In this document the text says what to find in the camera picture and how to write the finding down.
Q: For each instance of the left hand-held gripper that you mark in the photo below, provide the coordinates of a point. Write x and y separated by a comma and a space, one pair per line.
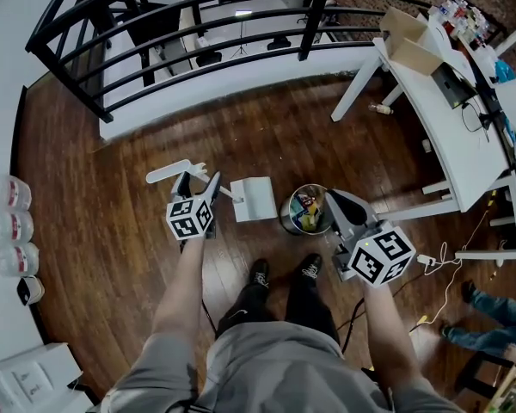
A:
189, 222

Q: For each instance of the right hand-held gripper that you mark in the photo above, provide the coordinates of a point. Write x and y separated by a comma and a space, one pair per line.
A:
382, 256

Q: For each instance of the round metal waste bin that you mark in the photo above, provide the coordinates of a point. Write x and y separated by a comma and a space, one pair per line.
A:
286, 217

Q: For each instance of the person's left forearm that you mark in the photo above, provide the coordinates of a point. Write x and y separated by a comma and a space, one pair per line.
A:
180, 282

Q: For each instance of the person's right forearm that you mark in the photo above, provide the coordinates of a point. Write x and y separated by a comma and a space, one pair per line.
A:
387, 334

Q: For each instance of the pile of colourful trash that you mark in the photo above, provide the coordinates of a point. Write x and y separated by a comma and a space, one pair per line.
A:
305, 205

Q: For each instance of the yellow paper scrap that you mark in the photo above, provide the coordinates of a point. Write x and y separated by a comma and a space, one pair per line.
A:
310, 222

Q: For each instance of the person's right black shoe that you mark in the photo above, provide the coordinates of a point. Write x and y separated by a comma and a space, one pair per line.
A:
311, 267

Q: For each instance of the person's black shoe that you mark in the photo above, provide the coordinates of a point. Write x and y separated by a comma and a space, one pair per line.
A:
311, 267
259, 273

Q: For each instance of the person's black trousers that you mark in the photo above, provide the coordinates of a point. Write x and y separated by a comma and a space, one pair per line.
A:
301, 308

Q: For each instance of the white paper cup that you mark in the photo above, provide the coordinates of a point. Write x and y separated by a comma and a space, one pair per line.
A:
426, 145

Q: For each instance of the person's left black shoe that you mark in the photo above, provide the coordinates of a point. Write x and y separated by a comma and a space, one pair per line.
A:
259, 273

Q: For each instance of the small beige bottle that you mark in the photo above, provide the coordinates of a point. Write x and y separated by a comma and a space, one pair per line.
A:
380, 109

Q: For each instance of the black office chair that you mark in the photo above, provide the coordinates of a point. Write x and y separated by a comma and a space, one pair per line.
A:
278, 43
208, 59

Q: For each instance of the yellow black hazard tape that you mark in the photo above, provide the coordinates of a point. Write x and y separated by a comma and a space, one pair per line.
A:
491, 198

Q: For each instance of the flat black box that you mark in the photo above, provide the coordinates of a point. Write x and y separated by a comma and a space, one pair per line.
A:
453, 86

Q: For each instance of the person's grey shirt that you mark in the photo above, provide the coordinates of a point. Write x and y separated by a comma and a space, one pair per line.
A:
284, 372

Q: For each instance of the open cardboard box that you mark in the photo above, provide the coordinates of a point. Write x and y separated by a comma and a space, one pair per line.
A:
413, 41

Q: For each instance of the small white bin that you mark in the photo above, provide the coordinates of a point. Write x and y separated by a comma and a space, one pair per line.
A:
31, 291

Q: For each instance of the white paper sheets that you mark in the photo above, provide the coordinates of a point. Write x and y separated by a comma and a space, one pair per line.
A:
451, 45

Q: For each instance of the black metal railing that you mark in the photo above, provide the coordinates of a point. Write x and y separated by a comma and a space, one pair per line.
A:
314, 15

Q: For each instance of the blue tray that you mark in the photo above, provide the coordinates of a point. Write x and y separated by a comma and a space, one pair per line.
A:
505, 70

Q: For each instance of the white low cabinet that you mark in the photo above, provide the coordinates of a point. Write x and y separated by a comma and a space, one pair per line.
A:
30, 377

